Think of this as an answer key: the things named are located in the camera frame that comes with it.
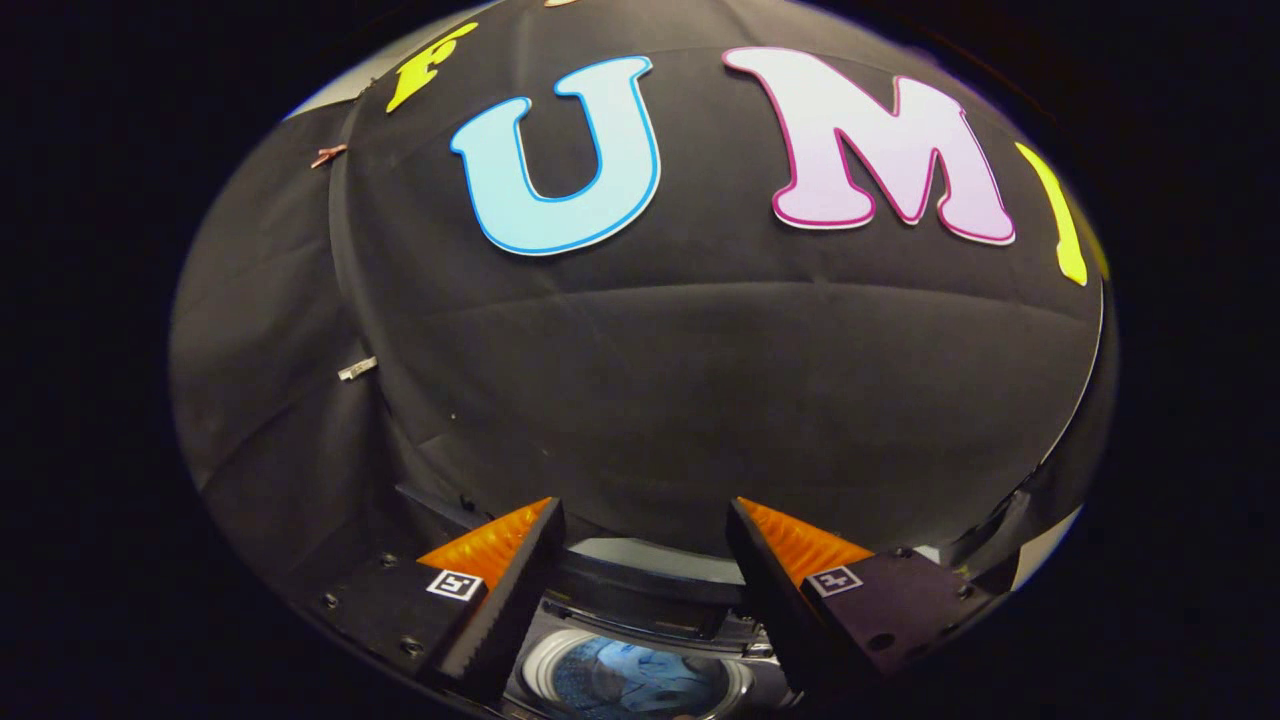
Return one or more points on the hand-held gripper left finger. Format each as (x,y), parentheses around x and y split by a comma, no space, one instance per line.
(515,610)

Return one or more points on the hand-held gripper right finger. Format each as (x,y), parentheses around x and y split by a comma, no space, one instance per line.
(770,600)

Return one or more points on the light blue polo shirt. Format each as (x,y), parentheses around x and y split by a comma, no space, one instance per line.
(640,680)

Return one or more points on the black backdrop cloth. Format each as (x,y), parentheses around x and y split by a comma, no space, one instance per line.
(650,400)

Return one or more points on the silver metal clip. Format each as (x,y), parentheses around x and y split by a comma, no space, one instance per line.
(357,368)

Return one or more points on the copper red clip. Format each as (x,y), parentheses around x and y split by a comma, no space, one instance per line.
(328,155)

